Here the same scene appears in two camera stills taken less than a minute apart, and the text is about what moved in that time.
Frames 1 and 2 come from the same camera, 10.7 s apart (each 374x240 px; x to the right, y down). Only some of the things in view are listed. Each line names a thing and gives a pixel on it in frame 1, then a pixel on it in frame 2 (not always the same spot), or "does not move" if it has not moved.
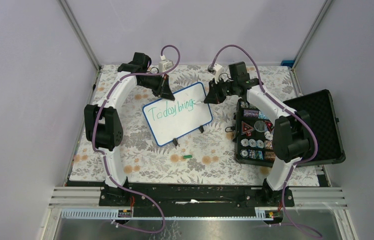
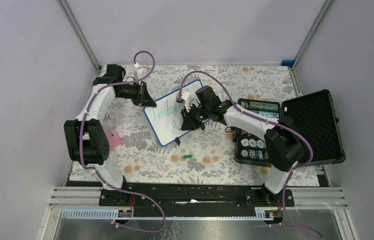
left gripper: [163, 90] to [143, 97]
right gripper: [213, 97] to [189, 123]
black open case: [255, 146] does not move
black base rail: [195, 195] does not move
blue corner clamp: [288, 63] does not move
